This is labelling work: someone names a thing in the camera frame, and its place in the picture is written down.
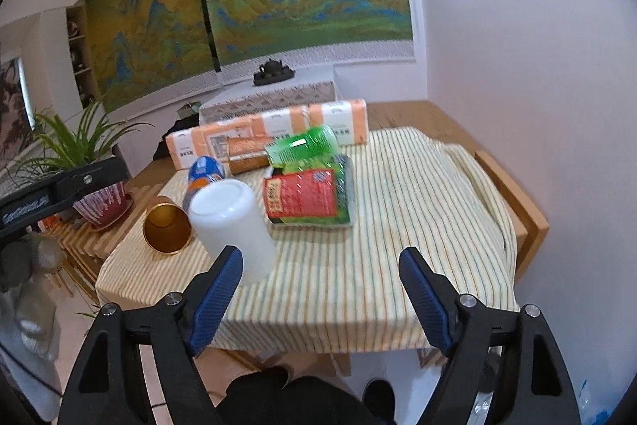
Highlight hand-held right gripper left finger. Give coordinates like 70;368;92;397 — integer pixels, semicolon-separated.
59;246;244;425

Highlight dark teapot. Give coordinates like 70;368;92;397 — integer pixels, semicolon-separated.
258;57;288;76

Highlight red and white flowerpot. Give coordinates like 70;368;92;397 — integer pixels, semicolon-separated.
73;182;134;227

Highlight person's dark pants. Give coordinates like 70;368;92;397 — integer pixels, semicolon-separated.
225;365;386;425

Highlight gold metal cup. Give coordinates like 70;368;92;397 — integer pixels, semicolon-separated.
143;201;193;257

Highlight red snack packet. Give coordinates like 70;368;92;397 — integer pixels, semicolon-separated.
263;155;357;230

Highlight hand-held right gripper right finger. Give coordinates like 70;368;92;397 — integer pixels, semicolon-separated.
398;247;583;425

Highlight green potted plant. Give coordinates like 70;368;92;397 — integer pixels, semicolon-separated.
7;99;156;189

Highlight wooden slatted stool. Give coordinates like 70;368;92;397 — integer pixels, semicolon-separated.
47;188;151;299

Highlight orange tissue pack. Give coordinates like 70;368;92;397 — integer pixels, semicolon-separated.
166;98;369;172

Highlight red leaf wall picture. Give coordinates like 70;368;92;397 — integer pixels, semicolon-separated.
0;57;31;169

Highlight wooden wall shelf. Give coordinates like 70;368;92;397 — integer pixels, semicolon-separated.
65;4;99;108

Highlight person's black shoe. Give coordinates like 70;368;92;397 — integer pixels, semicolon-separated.
361;378;397;417

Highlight wooden table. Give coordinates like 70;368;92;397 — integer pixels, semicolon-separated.
112;99;529;378

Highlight white cup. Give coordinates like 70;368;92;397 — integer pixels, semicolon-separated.
188;178;279;287

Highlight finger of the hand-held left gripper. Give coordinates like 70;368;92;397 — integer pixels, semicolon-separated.
53;155;129;204

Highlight patterned cloth covered cabinet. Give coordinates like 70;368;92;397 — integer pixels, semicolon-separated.
198;80;345;125

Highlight grey cloth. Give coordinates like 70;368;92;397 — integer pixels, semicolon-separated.
0;231;66;422

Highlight blue drink can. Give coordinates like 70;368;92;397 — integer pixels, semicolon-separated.
182;155;226;213

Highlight striped tablecloth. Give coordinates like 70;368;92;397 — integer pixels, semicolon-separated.
94;126;521;352

